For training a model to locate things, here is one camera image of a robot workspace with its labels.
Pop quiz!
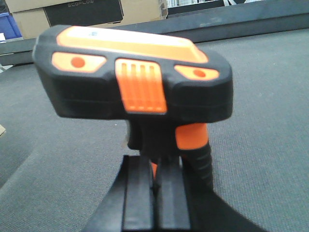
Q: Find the large cardboard box black panel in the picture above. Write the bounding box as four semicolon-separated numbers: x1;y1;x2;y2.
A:
4;0;168;39

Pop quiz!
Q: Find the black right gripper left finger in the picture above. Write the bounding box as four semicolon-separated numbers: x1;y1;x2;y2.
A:
82;155;155;232

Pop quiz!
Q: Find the blue plastic crate background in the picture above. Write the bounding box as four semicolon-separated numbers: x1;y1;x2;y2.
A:
0;5;22;43

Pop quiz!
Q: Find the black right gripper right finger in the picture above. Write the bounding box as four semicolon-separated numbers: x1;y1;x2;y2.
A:
155;156;264;232

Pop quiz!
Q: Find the dark grey raised platform edge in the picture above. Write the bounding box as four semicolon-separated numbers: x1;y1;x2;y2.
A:
0;2;309;66

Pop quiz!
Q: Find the orange black barcode scanner gun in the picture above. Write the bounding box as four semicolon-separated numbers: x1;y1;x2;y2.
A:
32;25;233;187

